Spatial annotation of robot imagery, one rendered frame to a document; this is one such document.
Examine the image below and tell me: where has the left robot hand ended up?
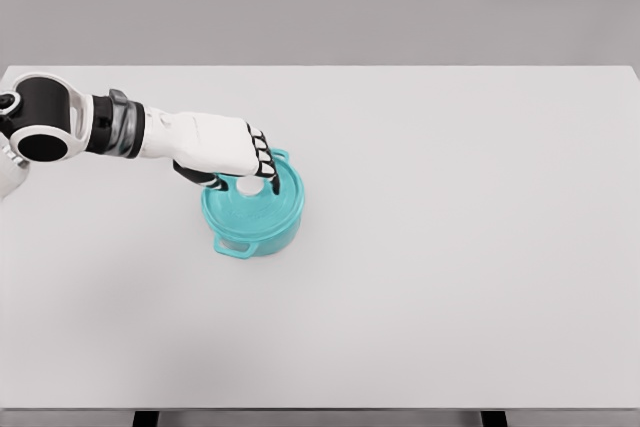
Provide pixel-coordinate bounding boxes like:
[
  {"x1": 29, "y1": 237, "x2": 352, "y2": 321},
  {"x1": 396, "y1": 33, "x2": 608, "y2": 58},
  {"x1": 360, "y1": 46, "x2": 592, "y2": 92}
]
[{"x1": 171, "y1": 112, "x2": 281, "y2": 197}]

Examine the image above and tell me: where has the teal pot lid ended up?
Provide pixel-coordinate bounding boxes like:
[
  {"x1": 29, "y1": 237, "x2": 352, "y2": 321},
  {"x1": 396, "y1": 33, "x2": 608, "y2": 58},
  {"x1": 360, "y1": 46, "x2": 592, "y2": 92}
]
[{"x1": 201, "y1": 154, "x2": 305, "y2": 242}]

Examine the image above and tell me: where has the teal pot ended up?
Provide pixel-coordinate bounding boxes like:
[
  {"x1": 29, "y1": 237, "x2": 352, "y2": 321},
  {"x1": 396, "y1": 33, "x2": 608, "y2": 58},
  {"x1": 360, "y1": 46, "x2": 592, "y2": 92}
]
[{"x1": 200, "y1": 147, "x2": 306, "y2": 261}]

